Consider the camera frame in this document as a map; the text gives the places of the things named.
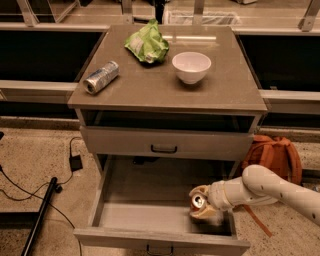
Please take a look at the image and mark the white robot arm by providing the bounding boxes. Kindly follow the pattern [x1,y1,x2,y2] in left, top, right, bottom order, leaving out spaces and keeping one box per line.
[189,165,320,225]

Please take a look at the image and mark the black cable on floor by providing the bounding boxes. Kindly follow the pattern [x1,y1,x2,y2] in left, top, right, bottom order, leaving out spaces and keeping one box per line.
[0,136,83,256]

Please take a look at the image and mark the green chip bag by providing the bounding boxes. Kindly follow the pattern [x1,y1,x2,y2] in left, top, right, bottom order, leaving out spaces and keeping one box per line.
[124,19,169,64]

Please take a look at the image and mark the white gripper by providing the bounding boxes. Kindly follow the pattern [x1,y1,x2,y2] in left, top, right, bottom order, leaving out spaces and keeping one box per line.
[189,181,234,219]

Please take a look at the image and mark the red Coca-Cola can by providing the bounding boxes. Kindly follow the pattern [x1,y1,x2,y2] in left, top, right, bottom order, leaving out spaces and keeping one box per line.
[190,194,207,212]

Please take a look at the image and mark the grey drawer cabinet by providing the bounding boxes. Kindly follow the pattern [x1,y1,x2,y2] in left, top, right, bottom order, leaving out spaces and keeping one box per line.
[67,23,269,256]

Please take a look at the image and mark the open middle drawer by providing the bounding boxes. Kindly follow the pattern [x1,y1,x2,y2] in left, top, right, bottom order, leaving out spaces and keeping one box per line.
[74,156,250,256]

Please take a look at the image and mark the black power adapter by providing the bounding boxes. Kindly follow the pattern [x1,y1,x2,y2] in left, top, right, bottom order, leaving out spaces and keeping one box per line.
[69,155,83,172]

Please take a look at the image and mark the closed top drawer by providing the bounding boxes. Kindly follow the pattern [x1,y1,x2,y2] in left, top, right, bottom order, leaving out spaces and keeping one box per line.
[80,126,253,161]

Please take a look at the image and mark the white bowl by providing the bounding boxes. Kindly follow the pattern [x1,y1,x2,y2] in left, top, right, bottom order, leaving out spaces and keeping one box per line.
[172,52,212,85]

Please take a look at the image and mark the black bar on floor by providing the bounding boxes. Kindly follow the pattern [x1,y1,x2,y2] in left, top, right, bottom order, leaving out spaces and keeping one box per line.
[21,177,57,256]

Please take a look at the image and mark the silver can lying sideways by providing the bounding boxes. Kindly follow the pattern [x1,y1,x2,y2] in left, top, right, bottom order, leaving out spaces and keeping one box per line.
[83,61,119,95]

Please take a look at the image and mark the orange backpack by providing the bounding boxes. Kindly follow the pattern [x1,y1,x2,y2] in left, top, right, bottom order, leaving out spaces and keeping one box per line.
[231,134,303,238]

